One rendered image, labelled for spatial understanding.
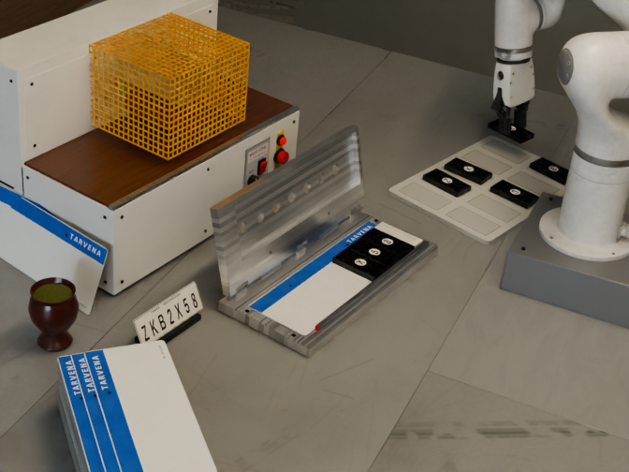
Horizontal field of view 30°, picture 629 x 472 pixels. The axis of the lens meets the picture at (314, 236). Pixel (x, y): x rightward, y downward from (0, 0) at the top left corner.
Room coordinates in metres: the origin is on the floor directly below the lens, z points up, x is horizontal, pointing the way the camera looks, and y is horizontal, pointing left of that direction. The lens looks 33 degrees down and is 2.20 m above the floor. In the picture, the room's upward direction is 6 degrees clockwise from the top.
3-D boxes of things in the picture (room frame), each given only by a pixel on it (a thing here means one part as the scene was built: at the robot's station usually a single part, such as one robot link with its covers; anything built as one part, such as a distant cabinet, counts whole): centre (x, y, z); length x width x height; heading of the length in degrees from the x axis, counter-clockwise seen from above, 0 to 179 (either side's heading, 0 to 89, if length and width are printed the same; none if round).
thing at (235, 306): (1.85, -0.04, 0.92); 0.44 x 0.21 x 0.04; 147
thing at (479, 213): (2.28, -0.38, 0.90); 0.40 x 0.27 x 0.01; 141
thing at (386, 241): (1.96, -0.15, 0.93); 0.10 x 0.05 x 0.01; 57
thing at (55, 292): (1.58, 0.43, 0.96); 0.09 x 0.09 x 0.11
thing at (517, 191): (2.23, -0.43, 0.92); 0.10 x 0.05 x 0.01; 52
